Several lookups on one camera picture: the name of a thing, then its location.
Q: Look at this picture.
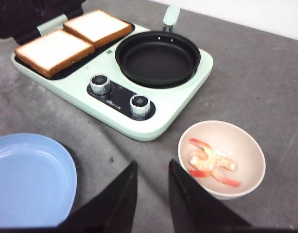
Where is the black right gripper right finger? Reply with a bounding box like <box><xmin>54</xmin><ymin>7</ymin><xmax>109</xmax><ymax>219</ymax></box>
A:
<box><xmin>168</xmin><ymin>160</ymin><xmax>251</xmax><ymax>233</ymax></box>

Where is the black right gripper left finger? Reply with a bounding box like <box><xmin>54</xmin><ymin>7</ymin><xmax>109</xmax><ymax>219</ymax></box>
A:
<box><xmin>58</xmin><ymin>161</ymin><xmax>138</xmax><ymax>233</ymax></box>

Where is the pink shrimp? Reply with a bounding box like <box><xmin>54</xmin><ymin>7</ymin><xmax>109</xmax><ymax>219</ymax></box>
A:
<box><xmin>189</xmin><ymin>138</ymin><xmax>217</xmax><ymax>171</ymax></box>
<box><xmin>189</xmin><ymin>156</ymin><xmax>242</xmax><ymax>187</ymax></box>

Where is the beige ribbed bowl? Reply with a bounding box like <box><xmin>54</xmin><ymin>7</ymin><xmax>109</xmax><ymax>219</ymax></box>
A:
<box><xmin>178</xmin><ymin>120</ymin><xmax>266</xmax><ymax>200</ymax></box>

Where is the white bread slice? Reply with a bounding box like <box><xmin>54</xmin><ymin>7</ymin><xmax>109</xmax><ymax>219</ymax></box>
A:
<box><xmin>63</xmin><ymin>10</ymin><xmax>133</xmax><ymax>48</ymax></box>
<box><xmin>15</xmin><ymin>30</ymin><xmax>95</xmax><ymax>78</ymax></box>

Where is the breakfast maker hinged lid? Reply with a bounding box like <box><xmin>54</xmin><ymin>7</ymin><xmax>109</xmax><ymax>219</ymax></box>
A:
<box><xmin>0</xmin><ymin>0</ymin><xmax>84</xmax><ymax>45</ymax></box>

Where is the mint green breakfast maker base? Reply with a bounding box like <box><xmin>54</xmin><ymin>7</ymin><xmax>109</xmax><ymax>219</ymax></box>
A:
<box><xmin>10</xmin><ymin>21</ymin><xmax>214</xmax><ymax>142</ymax></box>

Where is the blue round plate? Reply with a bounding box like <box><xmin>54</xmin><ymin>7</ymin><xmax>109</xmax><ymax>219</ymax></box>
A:
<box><xmin>0</xmin><ymin>133</ymin><xmax>77</xmax><ymax>228</ymax></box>

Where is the right silver control knob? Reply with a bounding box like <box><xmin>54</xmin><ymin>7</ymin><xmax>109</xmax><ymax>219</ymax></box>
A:
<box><xmin>130</xmin><ymin>95</ymin><xmax>151</xmax><ymax>117</ymax></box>

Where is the silver control knob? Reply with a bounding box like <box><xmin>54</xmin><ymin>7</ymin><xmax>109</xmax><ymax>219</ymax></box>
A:
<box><xmin>90</xmin><ymin>75</ymin><xmax>111</xmax><ymax>95</ymax></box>
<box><xmin>130</xmin><ymin>95</ymin><xmax>151</xmax><ymax>117</ymax></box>

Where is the left silver control knob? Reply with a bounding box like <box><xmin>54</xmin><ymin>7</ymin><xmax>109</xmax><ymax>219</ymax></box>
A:
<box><xmin>90</xmin><ymin>75</ymin><xmax>111</xmax><ymax>95</ymax></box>

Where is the black round frying pan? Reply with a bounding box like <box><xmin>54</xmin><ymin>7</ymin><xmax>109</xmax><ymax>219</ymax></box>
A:
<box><xmin>115</xmin><ymin>5</ymin><xmax>201</xmax><ymax>88</ymax></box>

